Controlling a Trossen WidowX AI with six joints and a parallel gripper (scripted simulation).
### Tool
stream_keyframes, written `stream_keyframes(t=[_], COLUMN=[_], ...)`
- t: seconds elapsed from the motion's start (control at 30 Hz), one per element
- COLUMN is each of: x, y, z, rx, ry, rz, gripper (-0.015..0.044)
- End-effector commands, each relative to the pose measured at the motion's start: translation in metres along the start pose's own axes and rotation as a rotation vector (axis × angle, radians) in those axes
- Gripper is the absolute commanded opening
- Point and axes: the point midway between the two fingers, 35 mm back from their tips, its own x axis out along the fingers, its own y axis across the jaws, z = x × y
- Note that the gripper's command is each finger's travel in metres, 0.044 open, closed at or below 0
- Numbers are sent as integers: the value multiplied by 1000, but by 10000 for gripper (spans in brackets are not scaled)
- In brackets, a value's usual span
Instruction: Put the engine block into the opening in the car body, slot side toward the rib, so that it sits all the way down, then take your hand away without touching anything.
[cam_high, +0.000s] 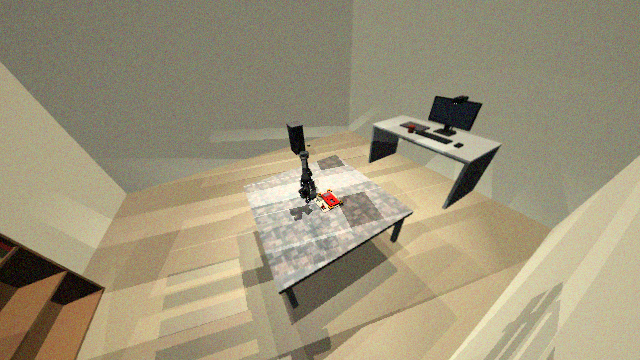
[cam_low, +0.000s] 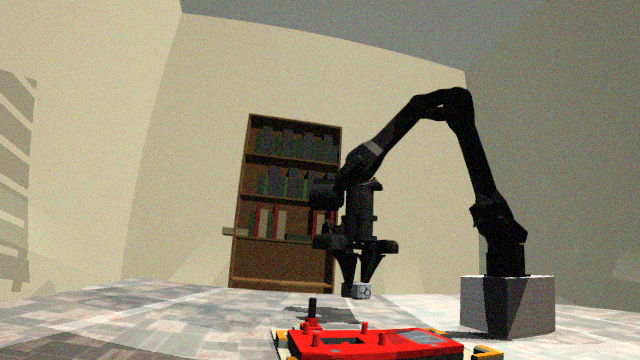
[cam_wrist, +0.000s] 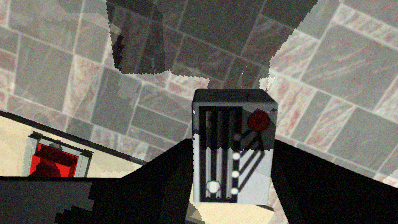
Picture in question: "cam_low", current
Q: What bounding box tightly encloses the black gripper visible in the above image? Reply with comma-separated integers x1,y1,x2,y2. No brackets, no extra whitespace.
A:
312,209,399,289

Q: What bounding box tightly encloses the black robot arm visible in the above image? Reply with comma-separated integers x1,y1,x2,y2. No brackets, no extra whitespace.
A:
309,86,531,278

